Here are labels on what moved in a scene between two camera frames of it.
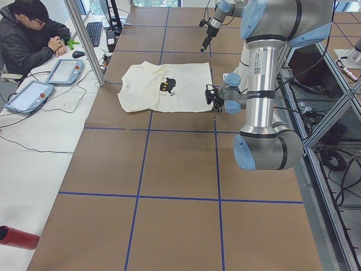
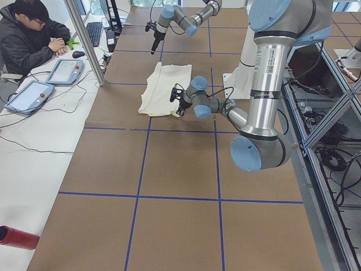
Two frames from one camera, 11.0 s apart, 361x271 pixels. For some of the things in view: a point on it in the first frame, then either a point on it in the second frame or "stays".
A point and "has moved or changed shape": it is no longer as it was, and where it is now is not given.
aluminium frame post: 72,9 stays
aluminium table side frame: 325,106 stays
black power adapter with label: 111,39 stays
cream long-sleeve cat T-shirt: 168,87 has moved or changed shape
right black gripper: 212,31 → 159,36
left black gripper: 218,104 → 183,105
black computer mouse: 78,53 stays
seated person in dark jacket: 28,37 stays
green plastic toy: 70,43 stays
